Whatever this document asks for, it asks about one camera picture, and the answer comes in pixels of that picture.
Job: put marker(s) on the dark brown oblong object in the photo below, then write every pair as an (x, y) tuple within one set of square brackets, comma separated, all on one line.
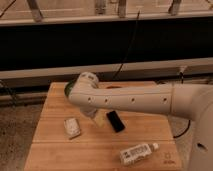
[(113, 87)]

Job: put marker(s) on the pale translucent gripper body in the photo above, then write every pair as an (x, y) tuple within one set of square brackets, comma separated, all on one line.
[(98, 117)]

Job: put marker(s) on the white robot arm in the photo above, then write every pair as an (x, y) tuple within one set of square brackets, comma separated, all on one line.
[(189, 101)]

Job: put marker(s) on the black phone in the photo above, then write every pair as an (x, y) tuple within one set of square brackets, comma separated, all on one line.
[(115, 121)]

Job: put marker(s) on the green bowl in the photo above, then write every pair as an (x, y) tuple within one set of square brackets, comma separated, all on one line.
[(69, 86)]

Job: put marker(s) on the white labelled bottle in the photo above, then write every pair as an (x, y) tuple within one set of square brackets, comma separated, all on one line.
[(136, 153)]

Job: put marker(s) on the black horizontal panel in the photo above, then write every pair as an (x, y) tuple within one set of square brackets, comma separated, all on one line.
[(96, 43)]

